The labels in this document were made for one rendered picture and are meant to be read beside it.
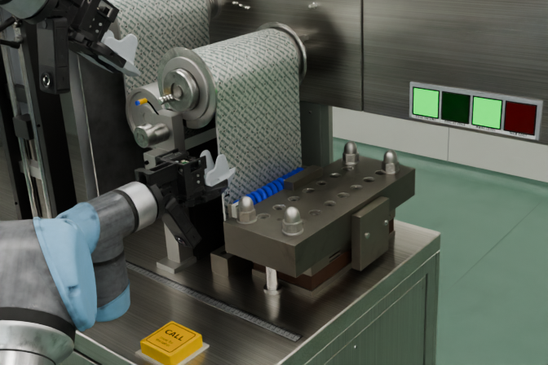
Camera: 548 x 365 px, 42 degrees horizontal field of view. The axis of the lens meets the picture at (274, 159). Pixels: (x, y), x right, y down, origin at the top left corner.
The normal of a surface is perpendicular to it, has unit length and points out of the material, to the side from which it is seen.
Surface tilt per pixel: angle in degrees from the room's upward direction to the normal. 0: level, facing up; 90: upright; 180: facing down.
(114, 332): 0
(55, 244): 29
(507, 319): 0
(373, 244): 90
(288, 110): 90
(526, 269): 0
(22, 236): 19
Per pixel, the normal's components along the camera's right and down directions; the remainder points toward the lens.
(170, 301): -0.05, -0.93
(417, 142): -0.63, 0.31
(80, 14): -0.52, -0.36
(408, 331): 0.77, 0.20
